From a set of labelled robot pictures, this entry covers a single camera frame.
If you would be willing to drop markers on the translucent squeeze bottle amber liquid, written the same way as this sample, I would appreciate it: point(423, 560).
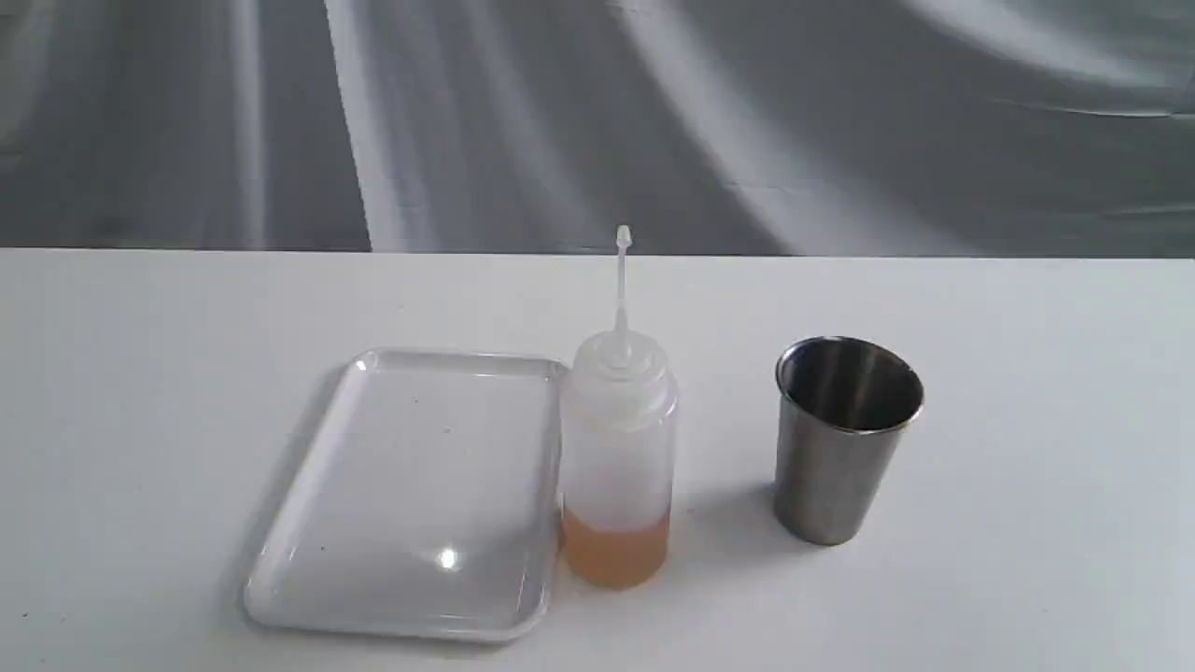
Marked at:
point(619, 405)

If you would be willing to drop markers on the stainless steel cup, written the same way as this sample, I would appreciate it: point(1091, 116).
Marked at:
point(845, 405)

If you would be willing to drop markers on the white plastic tray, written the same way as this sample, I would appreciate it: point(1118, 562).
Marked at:
point(426, 504)

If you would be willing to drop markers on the grey fabric backdrop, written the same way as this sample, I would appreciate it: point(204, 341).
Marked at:
point(804, 128)

